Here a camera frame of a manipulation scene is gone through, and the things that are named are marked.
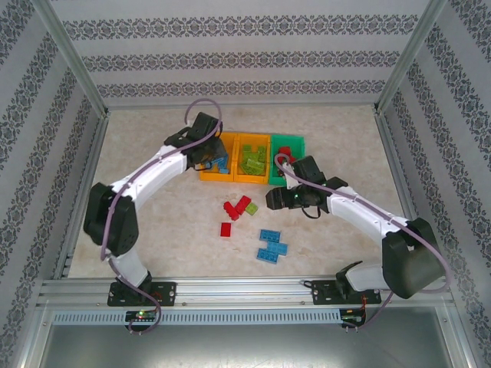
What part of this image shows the green plastic bin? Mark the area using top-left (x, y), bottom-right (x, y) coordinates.
top-left (267, 133), bottom-right (307, 186)

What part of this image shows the orange plastic bin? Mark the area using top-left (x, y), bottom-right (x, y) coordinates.
top-left (199, 131), bottom-right (241, 183)
top-left (232, 132), bottom-right (272, 186)

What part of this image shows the small circuit board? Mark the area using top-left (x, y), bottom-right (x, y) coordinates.
top-left (125, 309), bottom-right (159, 324)
top-left (342, 308), bottom-right (367, 327)

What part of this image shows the grey metal panel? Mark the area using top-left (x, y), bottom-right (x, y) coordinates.
top-left (38, 324), bottom-right (467, 368)

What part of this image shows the purple grey left arm cable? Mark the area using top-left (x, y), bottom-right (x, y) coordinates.
top-left (100, 98), bottom-right (224, 334)

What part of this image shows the purple grey arm cable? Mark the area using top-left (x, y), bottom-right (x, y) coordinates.
top-left (100, 98), bottom-right (224, 334)
top-left (272, 153), bottom-right (452, 333)

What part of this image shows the aluminium frame side rail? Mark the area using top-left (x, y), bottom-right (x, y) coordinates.
top-left (372, 105), bottom-right (421, 223)
top-left (51, 110), bottom-right (112, 281)

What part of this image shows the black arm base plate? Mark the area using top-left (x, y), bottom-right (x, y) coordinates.
top-left (108, 281), bottom-right (177, 307)
top-left (311, 279), bottom-right (384, 307)

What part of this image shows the aluminium mounting rail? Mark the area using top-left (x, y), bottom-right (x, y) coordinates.
top-left (36, 278), bottom-right (456, 310)

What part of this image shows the aluminium frame post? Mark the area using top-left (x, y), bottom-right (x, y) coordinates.
top-left (372, 0), bottom-right (450, 116)
top-left (17, 302), bottom-right (53, 368)
top-left (447, 298), bottom-right (479, 368)
top-left (29, 0), bottom-right (112, 118)

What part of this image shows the slotted grey cable duct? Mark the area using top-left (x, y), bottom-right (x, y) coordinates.
top-left (51, 308), bottom-right (342, 326)

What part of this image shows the purple grey right arm cable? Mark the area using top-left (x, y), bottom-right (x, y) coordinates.
top-left (272, 153), bottom-right (452, 333)

